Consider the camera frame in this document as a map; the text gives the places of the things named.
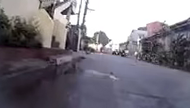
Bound tree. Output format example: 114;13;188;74
92;30;111;49

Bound vehicle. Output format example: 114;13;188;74
111;48;129;58

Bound utility pole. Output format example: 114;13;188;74
76;0;83;27
76;0;96;54

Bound concrete kerb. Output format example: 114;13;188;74
46;51;76;68

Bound grey asphalt road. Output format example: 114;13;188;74
0;42;190;108

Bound row of buildings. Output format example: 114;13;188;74
116;0;190;72

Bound reddish raised pavement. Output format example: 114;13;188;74
0;42;84;87

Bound green bushes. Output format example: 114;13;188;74
0;0;47;51

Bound cream wall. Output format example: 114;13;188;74
29;7;70;51

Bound plants along wall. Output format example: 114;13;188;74
137;27;190;73

